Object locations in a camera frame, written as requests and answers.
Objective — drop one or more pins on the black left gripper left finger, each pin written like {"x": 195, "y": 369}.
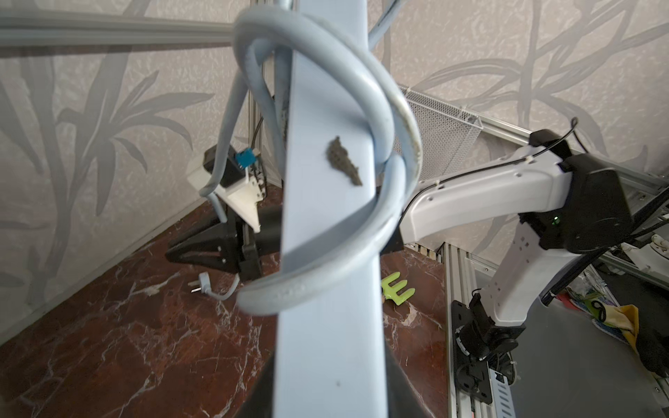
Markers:
{"x": 259, "y": 404}

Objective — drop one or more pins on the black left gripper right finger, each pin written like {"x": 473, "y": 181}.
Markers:
{"x": 402, "y": 401}

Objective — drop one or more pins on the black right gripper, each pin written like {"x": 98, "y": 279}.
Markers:
{"x": 256, "y": 240}

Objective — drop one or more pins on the grey power strip with cord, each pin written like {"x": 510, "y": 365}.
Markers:
{"x": 343, "y": 132}

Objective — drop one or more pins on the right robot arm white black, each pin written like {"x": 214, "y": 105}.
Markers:
{"x": 568, "y": 204}

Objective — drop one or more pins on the green garden hand fork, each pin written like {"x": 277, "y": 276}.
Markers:
{"x": 396, "y": 289}

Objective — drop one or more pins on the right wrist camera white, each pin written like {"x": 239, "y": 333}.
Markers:
{"x": 238, "y": 192}

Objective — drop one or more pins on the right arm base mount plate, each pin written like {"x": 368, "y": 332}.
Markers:
{"x": 477, "y": 339}

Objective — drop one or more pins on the aluminium front rail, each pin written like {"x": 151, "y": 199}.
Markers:
{"x": 461, "y": 285}

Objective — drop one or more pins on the white wire mesh basket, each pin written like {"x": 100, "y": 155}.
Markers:
{"x": 448, "y": 133}

